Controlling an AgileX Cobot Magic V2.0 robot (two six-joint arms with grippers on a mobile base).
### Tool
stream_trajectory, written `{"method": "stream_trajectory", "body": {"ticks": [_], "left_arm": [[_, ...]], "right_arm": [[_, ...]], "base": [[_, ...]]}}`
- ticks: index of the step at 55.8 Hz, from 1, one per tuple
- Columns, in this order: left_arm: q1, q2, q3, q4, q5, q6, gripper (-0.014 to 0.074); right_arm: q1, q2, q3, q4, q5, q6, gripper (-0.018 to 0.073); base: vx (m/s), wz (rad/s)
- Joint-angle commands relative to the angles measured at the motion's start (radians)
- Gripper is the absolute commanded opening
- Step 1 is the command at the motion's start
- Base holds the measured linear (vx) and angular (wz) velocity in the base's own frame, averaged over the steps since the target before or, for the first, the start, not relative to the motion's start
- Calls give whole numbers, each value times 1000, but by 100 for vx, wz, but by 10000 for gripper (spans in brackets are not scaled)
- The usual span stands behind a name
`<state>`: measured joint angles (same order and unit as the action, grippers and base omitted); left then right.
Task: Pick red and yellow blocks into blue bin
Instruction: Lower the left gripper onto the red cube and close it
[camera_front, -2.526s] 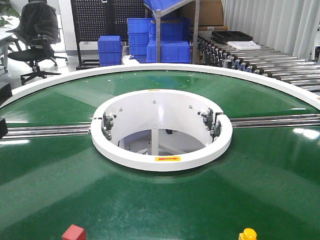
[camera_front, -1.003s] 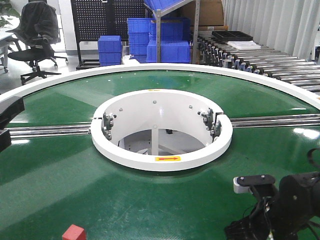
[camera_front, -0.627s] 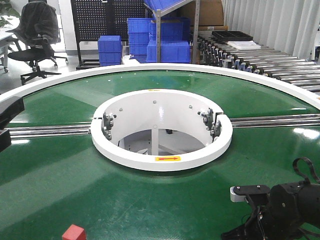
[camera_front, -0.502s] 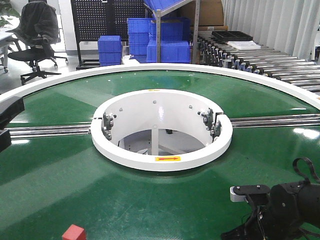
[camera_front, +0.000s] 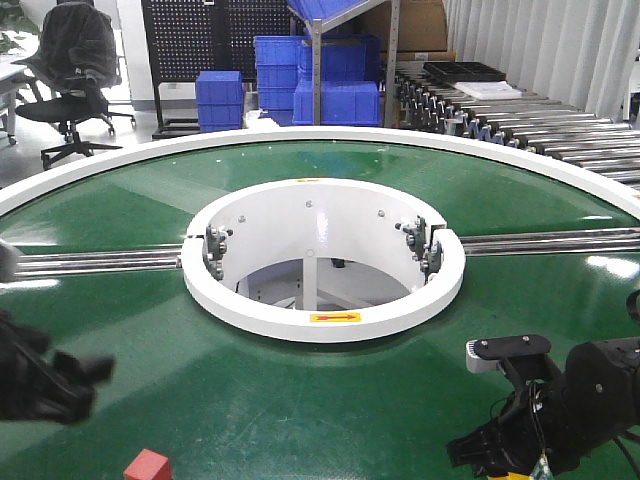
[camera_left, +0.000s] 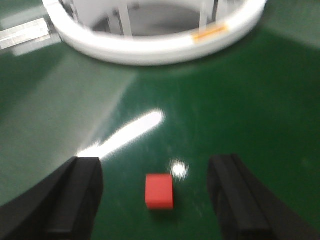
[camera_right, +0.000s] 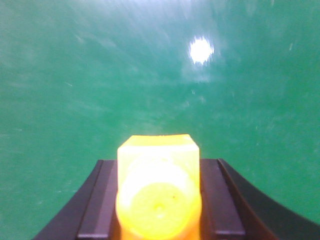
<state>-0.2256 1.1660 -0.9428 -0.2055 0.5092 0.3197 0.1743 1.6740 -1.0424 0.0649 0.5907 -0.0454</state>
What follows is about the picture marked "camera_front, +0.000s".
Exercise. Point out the steel roller bar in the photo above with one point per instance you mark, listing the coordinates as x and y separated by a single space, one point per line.
568 241
45 265

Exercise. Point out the right steel roller bar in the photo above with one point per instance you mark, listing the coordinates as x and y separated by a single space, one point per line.
568 241

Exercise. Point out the white inner ring housing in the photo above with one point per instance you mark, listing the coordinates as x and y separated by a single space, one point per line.
266 257

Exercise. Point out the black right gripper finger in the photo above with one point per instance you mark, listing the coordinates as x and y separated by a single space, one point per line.
495 449

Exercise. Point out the white desk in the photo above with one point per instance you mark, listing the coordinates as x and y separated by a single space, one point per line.
12 72

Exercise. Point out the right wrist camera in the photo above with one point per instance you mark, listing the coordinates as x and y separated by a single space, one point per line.
484 355

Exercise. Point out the steel roller conveyor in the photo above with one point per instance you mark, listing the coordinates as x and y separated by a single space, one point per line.
532 123

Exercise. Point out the black office chair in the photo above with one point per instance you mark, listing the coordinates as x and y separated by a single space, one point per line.
67 110

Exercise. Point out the black jacket on chair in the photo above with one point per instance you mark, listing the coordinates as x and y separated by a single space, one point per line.
76 45

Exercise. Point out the steel shelf rack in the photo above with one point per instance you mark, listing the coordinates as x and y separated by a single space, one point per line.
330 18

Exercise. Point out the white outer conveyor rim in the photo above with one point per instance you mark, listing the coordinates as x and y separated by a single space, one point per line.
621 196

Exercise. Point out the red cube block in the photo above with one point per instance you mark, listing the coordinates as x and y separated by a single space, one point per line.
149 465

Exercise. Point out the large blue crate front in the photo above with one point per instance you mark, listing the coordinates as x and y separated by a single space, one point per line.
346 103

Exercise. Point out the black compartment tray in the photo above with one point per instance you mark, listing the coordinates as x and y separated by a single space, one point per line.
453 72

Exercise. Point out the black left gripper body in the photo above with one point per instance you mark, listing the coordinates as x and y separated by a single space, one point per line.
62 390

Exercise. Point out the small blue crate stack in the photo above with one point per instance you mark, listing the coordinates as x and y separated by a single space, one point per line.
219 100

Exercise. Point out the white foam sheet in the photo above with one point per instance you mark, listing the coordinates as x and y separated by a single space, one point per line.
489 90

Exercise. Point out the tall blue crate stack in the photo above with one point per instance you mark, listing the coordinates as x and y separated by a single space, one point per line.
276 62

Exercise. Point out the black perforated pegboard stand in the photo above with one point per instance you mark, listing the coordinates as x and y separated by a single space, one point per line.
186 37

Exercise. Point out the left steel roller bar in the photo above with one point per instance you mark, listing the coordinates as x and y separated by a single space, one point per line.
45 265

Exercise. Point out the yellow arrow label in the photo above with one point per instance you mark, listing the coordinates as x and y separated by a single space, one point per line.
336 317

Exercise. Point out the cardboard box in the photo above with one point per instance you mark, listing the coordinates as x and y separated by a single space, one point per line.
422 30

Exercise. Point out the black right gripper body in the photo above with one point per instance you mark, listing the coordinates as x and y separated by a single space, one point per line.
592 402

